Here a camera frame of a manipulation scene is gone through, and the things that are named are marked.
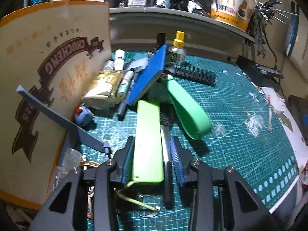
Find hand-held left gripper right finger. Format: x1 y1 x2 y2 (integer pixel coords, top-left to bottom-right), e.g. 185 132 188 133
170 136 281 231

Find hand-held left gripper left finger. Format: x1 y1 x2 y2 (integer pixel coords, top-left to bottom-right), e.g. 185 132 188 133
28 136 136 231

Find light green case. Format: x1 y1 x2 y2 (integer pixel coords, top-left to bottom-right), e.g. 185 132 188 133
132 100 165 183

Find brown printed cardboard box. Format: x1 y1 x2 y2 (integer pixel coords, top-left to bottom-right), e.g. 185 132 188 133
0 0 111 211

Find dark rough sponge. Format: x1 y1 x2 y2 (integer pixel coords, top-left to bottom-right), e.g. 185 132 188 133
160 106 178 128

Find grey marker pen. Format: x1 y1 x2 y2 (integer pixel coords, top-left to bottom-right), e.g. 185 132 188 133
117 69 140 121

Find small clear bottle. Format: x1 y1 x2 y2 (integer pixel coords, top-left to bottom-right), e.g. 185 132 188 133
61 148 82 174

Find green cutting mat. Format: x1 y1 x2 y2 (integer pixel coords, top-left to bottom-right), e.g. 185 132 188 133
58 50 300 231

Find small blue figure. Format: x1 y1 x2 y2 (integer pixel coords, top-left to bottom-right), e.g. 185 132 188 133
73 103 97 128

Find white green printed tube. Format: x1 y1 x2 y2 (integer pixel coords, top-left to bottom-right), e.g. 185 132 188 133
117 71 134 100

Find beige packet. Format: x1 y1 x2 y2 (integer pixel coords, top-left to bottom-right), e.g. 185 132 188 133
81 69 123 109

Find grey blue plastic stick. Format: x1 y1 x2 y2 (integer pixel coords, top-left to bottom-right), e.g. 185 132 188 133
16 85 111 154

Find black model tank track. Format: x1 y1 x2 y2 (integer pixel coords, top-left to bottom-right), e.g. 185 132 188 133
174 66 216 87

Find blue sanding block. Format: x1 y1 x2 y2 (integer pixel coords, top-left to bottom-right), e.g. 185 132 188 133
126 44 167 106

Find grey plastic block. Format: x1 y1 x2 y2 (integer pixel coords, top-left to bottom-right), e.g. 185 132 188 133
125 59 148 74

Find white capped marker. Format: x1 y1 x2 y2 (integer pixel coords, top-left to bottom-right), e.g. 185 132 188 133
113 49 126 71

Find white paper sheet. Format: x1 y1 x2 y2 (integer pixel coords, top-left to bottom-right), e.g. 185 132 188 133
261 87 296 133

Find yellow cap glass bottle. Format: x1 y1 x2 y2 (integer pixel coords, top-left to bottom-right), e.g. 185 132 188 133
167 31 187 65

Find black cap glass bottle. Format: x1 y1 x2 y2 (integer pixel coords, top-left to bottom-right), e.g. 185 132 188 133
147 32 167 60

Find white shelf board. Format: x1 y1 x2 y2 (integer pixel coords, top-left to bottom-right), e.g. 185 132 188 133
109 6 257 44

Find dog print paper bucket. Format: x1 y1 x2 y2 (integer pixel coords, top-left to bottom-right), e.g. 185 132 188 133
209 0 258 33

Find dark silver winged model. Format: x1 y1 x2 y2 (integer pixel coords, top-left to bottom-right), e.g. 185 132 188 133
245 0 301 58

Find blue white long device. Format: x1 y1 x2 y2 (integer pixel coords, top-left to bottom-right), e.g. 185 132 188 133
284 1 301 56

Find black handled craft knife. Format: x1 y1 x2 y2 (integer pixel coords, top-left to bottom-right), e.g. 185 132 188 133
160 125 174 208

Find copper coloured ring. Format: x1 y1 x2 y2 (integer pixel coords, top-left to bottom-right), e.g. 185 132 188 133
80 159 99 174

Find yellow green cord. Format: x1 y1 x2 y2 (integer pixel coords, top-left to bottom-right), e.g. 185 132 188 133
115 180 162 213

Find thin metal ring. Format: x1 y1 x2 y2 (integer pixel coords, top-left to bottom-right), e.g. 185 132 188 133
137 194 162 219

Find green rubber strap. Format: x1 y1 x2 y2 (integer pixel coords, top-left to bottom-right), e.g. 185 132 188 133
162 74 212 140

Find red handled file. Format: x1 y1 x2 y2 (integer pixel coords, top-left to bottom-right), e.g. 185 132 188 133
266 96 273 134

